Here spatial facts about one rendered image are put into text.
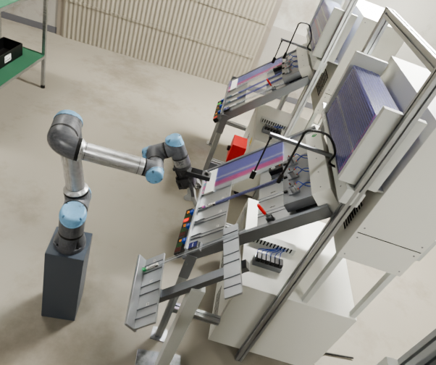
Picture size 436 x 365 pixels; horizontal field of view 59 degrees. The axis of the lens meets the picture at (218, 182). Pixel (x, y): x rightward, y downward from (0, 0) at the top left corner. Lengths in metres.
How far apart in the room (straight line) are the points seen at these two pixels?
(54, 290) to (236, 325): 0.99
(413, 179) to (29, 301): 2.06
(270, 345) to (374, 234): 1.00
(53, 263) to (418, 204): 1.65
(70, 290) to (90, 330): 0.33
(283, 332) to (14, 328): 1.45
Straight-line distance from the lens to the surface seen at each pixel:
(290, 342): 2.41
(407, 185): 1.65
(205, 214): 2.06
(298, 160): 1.91
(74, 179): 1.89
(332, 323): 2.26
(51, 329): 2.43
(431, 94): 1.43
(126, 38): 5.31
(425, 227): 1.81
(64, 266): 2.07
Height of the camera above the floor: 2.13
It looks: 37 degrees down
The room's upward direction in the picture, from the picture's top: 22 degrees clockwise
